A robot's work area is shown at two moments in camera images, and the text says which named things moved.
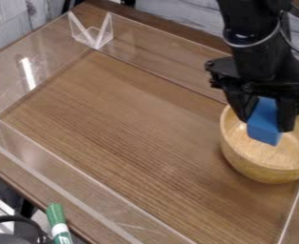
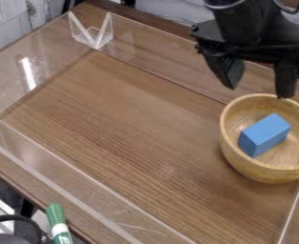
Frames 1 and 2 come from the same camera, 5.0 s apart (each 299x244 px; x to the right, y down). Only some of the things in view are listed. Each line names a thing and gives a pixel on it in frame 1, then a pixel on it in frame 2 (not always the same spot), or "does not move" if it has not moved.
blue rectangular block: x=264 y=122 to x=264 y=134
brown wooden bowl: x=272 y=164 does not move
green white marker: x=61 y=233 does not move
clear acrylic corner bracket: x=94 y=37 does not move
